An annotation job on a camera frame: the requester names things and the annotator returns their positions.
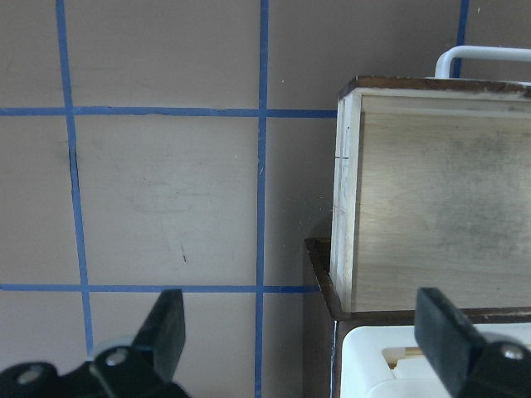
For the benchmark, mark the white plastic tray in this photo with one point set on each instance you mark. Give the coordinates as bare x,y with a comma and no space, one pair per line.
437,360

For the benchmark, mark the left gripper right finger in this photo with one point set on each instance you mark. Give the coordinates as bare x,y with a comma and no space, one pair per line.
469,363

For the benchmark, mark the wooden drawer with white handle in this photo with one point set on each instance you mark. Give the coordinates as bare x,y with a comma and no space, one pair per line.
432,188

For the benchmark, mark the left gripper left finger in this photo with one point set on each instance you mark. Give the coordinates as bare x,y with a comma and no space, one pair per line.
144,368

